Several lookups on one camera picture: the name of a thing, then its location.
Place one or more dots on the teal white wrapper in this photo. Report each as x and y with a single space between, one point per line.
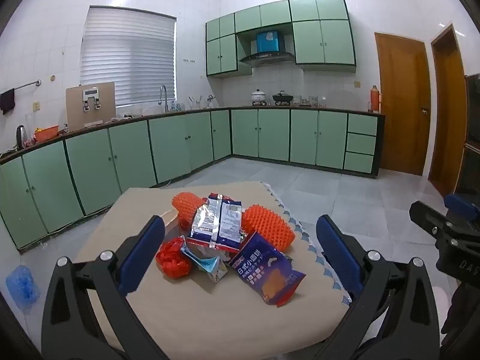
208 264

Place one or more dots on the blue snack packet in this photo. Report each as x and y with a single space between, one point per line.
270 273

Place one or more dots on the row of glass jars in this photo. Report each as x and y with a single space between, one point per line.
309 100

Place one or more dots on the white cooking pot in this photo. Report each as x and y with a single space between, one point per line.
258 96

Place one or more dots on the beige tablecloth with scalloped trim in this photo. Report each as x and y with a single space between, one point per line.
210 315

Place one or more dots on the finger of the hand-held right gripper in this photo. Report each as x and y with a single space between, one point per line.
423 215
461 204

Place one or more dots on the black electric kettle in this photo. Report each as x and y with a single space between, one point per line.
20 135

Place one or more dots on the dark hanging towel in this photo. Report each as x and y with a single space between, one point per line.
7 101

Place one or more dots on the green base cabinets with countertop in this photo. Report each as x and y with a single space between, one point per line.
168 150

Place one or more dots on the white window blind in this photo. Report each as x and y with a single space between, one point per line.
127 56

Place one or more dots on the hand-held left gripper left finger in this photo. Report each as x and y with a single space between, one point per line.
144 247

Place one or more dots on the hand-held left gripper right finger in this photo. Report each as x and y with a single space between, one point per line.
337 251

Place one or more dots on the orange thermos flask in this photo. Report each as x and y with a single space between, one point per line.
374 99

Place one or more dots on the brown cardboard box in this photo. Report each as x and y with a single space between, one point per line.
90 105

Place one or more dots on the black range hood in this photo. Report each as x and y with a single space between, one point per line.
267 58

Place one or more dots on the metal towel rail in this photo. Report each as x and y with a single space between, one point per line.
28 84

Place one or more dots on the green wall cabinets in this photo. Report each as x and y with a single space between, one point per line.
322 41

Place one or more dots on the blue box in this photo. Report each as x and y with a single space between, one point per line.
268 41

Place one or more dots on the silver blue snack wrapper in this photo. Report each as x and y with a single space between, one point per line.
217 221

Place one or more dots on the orange plastic basin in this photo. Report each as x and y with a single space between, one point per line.
47 134

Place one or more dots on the metal sink faucet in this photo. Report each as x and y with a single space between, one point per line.
163 97

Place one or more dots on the black wok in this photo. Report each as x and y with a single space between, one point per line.
282 97

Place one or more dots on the red plastic bag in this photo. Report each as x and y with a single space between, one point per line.
172 258

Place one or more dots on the orange foam fruit net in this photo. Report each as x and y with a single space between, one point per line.
268 228
185 208

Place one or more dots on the blue plastic bag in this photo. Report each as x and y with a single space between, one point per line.
22 285

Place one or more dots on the black appliance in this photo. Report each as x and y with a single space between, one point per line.
470 138

